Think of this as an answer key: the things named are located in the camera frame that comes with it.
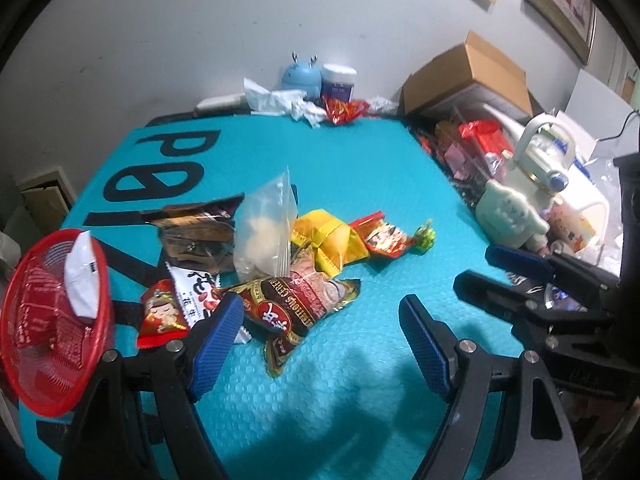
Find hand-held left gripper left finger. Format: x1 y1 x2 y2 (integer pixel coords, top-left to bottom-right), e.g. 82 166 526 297
59 292 246 480

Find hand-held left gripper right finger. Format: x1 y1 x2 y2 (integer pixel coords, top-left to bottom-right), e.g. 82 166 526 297
398 294 583 480

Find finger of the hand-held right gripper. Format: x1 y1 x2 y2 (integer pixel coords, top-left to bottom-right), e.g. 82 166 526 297
485 245 621 306
452 270 613 341

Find white red-print snack packet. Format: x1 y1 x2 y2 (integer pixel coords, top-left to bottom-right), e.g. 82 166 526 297
164 262 251 346

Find dark brown snack packet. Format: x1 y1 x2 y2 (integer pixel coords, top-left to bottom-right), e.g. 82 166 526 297
141 194 246 273

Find red mesh plastic basket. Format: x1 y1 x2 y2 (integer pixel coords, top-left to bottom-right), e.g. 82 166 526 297
0 228 116 417

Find pale plush figure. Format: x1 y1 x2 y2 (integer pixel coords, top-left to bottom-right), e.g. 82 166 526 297
475 179 551 251

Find red cartoon snack packet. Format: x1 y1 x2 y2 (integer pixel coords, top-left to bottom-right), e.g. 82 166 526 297
136 279 192 350

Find white printed mug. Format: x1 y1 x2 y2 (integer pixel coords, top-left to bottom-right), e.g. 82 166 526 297
547 195 611 261

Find cream kettle bottle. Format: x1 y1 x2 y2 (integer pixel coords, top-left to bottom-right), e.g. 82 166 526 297
500 114 583 196

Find green wrapped candy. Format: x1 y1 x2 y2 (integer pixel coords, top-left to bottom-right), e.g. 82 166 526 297
412 219 437 251

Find clear plastic snack bag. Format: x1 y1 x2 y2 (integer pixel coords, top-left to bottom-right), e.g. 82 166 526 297
232 166 298 285

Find clear plastic box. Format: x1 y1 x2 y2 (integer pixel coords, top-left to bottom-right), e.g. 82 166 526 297
415 117 516 201

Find red gift packet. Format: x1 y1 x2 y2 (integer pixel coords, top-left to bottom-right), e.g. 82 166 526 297
459 120 513 161

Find white board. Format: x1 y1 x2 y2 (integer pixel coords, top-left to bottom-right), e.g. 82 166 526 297
565 69 640 161

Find teal bubble mat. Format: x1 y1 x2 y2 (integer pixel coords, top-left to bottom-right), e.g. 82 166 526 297
20 115 506 480

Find cardboard box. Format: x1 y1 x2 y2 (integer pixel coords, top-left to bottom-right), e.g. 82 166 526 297
401 30 535 121

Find crumpled clear plastic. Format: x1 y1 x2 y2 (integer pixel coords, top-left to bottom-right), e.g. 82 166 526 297
367 95 401 118

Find red orange wrappers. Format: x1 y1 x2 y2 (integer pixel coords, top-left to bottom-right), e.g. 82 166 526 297
322 96 370 126

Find white flat case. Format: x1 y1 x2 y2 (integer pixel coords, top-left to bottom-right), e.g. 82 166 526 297
195 94 248 113

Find white jar purple label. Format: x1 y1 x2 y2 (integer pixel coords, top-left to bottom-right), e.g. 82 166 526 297
320 63 358 106

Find crumpled white paper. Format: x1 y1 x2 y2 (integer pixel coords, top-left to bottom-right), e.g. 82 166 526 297
291 99 328 128

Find white tissue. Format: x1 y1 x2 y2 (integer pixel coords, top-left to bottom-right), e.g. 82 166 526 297
243 77 306 116

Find blue deer humidifier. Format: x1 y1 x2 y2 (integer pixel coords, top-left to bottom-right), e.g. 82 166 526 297
280 51 322 102

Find black cable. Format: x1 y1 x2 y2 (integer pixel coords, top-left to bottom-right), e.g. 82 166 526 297
597 110 640 143

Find wall hatch wooden panel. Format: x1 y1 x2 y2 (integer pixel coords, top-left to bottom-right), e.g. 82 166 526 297
12 167 78 226

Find gold picture frame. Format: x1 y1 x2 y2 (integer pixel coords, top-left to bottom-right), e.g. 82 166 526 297
525 0 598 66

